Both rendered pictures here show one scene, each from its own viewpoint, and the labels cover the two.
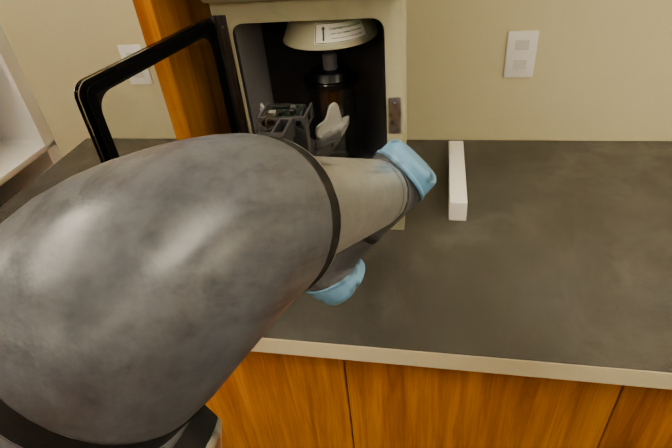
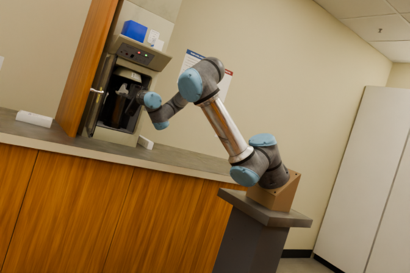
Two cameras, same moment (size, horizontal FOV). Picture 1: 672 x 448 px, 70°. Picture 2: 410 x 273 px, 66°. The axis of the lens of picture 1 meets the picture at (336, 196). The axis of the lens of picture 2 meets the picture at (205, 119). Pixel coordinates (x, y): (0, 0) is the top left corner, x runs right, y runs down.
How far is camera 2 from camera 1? 1.30 m
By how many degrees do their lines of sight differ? 56
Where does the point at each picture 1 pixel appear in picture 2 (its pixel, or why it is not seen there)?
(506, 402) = (175, 192)
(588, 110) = (169, 136)
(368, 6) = (150, 72)
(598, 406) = (196, 193)
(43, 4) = not seen: outside the picture
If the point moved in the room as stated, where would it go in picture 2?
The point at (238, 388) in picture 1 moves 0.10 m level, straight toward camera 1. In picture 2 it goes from (82, 189) to (99, 198)
